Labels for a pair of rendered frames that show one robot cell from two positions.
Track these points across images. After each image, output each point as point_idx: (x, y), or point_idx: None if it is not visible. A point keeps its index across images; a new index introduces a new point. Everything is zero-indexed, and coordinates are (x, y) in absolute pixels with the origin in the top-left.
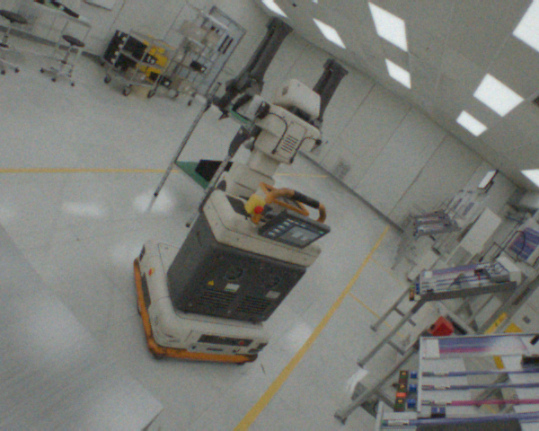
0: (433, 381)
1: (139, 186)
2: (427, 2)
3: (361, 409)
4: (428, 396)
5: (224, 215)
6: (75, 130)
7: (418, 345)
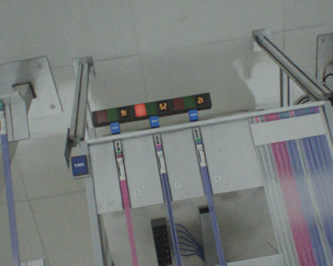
0: (179, 148)
1: None
2: None
3: (313, 59)
4: (136, 146)
5: None
6: None
7: None
